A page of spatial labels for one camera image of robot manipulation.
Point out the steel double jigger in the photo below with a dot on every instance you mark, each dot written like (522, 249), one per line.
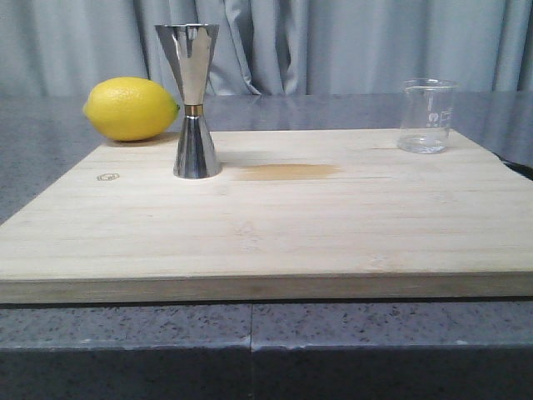
(189, 49)

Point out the clear glass beaker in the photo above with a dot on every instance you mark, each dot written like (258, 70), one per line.
(427, 115)

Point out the wooden cutting board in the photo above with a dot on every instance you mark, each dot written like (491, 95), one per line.
(296, 214)

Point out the yellow lemon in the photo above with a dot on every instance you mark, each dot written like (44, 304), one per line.
(128, 109)

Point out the grey curtain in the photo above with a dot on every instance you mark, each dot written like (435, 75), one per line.
(64, 48)

